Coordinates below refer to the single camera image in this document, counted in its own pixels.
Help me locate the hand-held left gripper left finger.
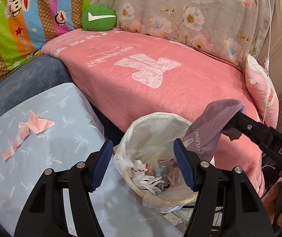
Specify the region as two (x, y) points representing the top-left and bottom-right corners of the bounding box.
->
(14, 139), (114, 237)

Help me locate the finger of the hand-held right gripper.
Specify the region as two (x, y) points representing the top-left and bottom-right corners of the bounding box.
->
(223, 111), (273, 150)

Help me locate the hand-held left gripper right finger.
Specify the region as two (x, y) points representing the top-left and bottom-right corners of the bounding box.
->
(173, 138), (272, 237)

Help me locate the purple cloth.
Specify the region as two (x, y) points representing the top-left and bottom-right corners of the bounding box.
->
(184, 99), (245, 162)

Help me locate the white bin with plastic bag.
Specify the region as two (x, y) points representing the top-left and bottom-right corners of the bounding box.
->
(113, 112), (220, 214)

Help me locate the person's right hand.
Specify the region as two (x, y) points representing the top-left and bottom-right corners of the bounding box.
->
(264, 181), (282, 228)

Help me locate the white cloth with red trim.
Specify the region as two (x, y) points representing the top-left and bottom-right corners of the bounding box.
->
(130, 159), (148, 176)

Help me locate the white glove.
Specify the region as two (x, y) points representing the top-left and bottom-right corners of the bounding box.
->
(133, 175), (166, 193)

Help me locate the small pink pillow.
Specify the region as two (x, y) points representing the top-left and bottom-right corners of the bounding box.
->
(245, 54), (279, 129)

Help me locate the light blue palm print cloth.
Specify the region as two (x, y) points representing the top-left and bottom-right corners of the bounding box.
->
(0, 83), (183, 237)

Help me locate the pink ribbon strip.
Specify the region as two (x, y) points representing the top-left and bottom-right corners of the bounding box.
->
(2, 110), (55, 162)

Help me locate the pink bow print blanket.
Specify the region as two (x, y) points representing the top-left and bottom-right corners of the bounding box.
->
(41, 28), (266, 198)

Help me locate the blue-grey velvet cushion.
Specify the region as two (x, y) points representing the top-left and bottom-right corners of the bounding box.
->
(0, 54), (78, 129)

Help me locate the grey floral quilt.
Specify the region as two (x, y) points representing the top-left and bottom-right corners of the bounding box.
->
(89, 0), (276, 70)

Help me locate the green cushion with white tick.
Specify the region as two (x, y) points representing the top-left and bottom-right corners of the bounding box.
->
(81, 4), (117, 32)

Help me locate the striped monkey print quilt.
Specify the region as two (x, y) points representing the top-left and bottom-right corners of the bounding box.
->
(0, 0), (94, 99)

